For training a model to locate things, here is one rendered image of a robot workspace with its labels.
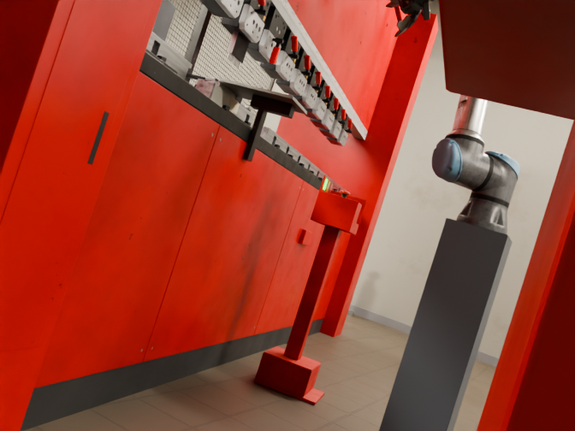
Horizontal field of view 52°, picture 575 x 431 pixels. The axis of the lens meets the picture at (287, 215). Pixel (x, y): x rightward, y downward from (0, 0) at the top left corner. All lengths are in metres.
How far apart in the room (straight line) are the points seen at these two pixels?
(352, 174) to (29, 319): 3.19
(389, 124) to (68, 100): 3.26
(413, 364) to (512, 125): 4.38
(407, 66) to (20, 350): 3.49
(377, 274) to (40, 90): 5.15
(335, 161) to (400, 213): 1.94
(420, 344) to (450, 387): 0.14
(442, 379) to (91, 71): 1.25
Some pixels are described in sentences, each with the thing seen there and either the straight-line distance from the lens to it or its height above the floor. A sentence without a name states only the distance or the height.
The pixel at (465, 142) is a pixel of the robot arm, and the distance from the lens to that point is 1.80.
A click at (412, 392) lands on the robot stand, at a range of 1.83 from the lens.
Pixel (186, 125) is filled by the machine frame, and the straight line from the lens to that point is 1.60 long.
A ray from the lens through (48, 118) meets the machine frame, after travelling 1.03.
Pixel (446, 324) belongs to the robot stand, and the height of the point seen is 0.48.
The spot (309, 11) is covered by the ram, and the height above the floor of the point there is 1.47.
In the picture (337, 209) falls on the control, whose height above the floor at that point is 0.73.
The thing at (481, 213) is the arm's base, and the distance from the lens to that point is 1.83.
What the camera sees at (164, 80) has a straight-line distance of 1.47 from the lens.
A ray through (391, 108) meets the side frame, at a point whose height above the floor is 1.60.
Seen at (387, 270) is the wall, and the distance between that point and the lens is 5.92.
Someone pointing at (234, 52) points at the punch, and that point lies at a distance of 2.08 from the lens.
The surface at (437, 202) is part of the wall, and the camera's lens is 5.90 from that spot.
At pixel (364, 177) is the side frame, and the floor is 1.09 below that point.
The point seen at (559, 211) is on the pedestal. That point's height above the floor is 0.62.
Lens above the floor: 0.60
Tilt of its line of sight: 1 degrees up
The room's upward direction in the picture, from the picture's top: 18 degrees clockwise
